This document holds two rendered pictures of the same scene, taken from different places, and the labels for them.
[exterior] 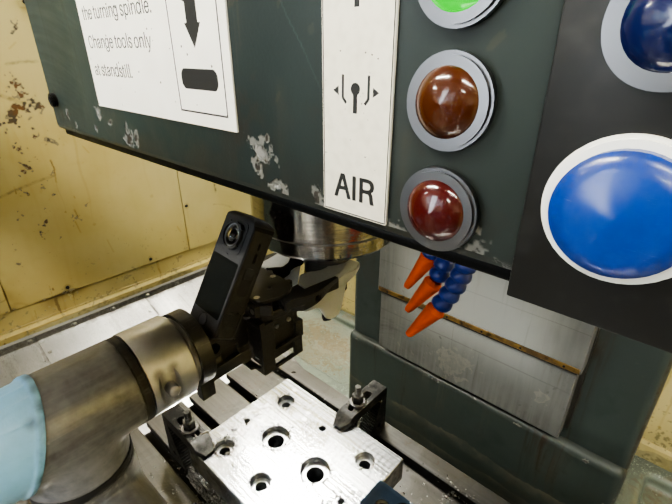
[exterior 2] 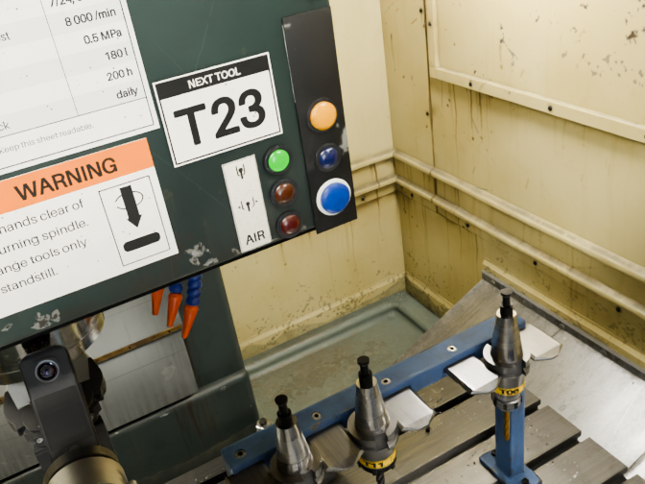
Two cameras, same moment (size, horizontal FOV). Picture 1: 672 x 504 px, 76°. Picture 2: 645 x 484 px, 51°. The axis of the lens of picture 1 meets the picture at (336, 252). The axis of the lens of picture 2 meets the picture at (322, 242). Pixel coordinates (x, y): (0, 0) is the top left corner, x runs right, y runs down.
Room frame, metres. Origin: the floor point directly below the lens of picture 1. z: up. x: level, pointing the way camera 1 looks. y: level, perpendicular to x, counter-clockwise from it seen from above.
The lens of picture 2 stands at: (-0.12, 0.46, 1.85)
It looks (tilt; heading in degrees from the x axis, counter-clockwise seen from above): 29 degrees down; 294
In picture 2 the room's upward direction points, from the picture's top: 9 degrees counter-clockwise
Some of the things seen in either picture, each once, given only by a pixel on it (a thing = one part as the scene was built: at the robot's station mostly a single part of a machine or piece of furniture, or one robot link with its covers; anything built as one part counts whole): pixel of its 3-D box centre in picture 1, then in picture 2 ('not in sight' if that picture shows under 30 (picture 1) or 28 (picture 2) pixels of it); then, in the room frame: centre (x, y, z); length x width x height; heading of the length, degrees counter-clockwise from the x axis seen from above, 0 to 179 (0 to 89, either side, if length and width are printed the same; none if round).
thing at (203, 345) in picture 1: (237, 327); (75, 449); (0.35, 0.10, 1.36); 0.12 x 0.08 x 0.09; 138
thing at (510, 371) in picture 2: not in sight; (506, 359); (-0.04, -0.29, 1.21); 0.06 x 0.06 x 0.03
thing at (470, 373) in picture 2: not in sight; (475, 375); (0.00, -0.25, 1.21); 0.07 x 0.05 x 0.01; 138
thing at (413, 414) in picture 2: not in sight; (408, 411); (0.07, -0.17, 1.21); 0.07 x 0.05 x 0.01; 138
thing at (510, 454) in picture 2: not in sight; (510, 407); (-0.03, -0.37, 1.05); 0.10 x 0.05 x 0.30; 138
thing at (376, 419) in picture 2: not in sight; (369, 402); (0.11, -0.13, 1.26); 0.04 x 0.04 x 0.07
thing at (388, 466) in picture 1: (294, 462); not in sight; (0.51, 0.07, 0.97); 0.29 x 0.23 x 0.05; 48
